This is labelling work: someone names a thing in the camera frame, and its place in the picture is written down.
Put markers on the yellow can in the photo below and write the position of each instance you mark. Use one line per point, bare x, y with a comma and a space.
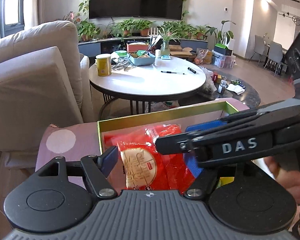
103, 66

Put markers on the jar with dark contents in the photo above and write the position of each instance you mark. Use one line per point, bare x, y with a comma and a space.
222, 87

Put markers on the pale curtain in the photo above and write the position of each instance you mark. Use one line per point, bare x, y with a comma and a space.
34, 2

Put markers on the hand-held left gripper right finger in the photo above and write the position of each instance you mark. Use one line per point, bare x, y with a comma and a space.
190, 165

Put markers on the green and black box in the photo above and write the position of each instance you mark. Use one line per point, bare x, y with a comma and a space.
222, 49

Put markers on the green potted plant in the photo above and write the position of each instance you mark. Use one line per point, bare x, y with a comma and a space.
189, 31
201, 32
127, 27
87, 31

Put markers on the red flower decoration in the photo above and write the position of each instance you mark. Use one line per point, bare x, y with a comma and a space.
72, 17

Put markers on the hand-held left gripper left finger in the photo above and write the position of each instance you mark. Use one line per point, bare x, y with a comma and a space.
107, 160

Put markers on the round white table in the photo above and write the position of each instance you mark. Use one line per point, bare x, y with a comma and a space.
150, 82

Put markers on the black pen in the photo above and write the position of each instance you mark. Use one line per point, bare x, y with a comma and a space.
172, 73

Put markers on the pink box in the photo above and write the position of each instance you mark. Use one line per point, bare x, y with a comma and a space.
137, 47

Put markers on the blue basket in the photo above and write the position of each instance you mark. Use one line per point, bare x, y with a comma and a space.
142, 60

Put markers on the narrow dark framed window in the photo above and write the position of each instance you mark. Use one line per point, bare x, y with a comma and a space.
12, 5

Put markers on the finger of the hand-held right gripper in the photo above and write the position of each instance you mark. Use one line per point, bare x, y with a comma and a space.
172, 143
207, 126

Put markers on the dark television cabinet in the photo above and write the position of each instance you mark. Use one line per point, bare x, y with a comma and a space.
95, 47

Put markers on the person's right hand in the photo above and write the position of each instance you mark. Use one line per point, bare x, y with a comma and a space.
292, 185

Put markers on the dark round table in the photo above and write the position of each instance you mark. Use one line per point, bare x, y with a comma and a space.
247, 97

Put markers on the plastic bag of oranges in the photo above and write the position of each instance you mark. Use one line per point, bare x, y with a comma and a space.
202, 57

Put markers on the crumpled white tissue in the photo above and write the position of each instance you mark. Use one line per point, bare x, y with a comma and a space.
235, 88

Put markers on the black marker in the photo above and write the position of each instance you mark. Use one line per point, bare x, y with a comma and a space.
192, 70

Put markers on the red translucent cracker packet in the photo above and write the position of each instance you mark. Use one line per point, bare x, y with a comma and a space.
140, 160

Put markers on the peace lily plant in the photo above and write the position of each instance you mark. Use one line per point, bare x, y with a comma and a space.
220, 32

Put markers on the grey dining chair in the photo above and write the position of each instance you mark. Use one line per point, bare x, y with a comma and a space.
275, 55
258, 48

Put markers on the small white bottle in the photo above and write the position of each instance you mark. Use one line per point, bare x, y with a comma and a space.
158, 54

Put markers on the open cardboard box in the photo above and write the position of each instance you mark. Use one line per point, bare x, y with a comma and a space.
182, 52

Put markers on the beige sofa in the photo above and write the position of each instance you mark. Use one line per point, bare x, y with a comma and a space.
35, 80

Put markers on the green lidded tub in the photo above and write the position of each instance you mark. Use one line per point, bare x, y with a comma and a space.
121, 53

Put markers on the clear plastic bag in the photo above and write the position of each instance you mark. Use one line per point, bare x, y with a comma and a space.
207, 80

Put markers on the clear storage box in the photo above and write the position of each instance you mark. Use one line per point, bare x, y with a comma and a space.
223, 61

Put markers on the glass vase with spider plant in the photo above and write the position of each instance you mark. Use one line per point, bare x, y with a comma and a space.
166, 45

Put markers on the green cardboard box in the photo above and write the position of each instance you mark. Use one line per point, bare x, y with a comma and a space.
140, 122

